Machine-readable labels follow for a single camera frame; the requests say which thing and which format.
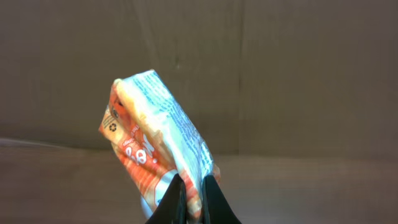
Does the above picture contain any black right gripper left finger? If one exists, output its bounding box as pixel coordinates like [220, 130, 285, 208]
[146, 174, 187, 224]

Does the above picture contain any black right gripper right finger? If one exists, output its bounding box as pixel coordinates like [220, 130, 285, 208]
[202, 175, 241, 224]

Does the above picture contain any small orange box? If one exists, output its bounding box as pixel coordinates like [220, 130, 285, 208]
[99, 70, 221, 223]

